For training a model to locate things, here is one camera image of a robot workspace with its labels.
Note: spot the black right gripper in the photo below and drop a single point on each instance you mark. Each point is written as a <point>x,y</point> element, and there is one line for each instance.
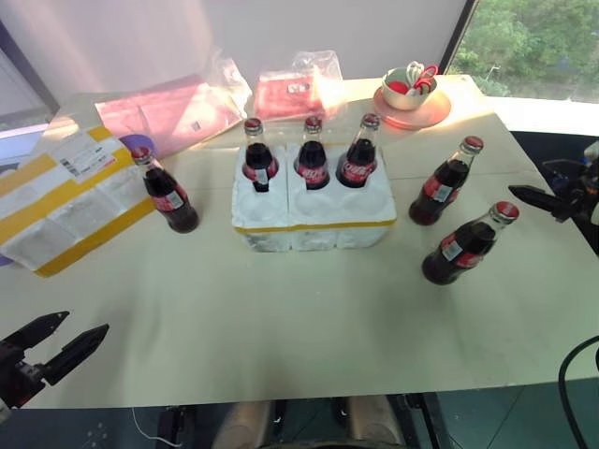
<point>582,198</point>

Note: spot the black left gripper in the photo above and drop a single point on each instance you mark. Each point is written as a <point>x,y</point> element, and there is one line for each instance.
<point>18,374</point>

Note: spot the glass cola bottle red cap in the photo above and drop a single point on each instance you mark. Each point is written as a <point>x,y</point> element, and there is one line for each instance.
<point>440,187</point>
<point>355,166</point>
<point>463,248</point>
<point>168,201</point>
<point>311,166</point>
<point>259,163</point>

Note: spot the white foam bottle tray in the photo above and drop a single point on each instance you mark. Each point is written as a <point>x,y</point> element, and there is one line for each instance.
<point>313,215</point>

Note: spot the pink round plate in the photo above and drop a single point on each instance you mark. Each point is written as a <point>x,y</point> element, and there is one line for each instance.
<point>430,114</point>

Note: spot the white bowl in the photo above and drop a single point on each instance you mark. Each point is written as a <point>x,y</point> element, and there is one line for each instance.
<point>407,100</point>

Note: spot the red ball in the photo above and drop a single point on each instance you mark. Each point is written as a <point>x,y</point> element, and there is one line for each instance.
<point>399,88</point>

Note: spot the beige paper table cover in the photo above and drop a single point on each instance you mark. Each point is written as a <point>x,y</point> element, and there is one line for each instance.
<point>281,318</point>

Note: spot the large pink plastic bag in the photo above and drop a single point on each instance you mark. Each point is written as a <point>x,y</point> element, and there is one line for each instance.
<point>164,117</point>

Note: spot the clear plastic bag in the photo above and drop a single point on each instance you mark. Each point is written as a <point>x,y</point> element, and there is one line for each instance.
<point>323,65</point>
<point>234,79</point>

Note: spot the small red packet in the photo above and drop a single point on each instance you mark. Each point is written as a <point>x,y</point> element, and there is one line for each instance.
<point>285,96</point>

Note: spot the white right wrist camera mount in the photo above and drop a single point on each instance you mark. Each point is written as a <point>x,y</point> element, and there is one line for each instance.
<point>593,150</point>

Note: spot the black window frame post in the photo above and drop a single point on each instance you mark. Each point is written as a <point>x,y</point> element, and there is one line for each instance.
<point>461,33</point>

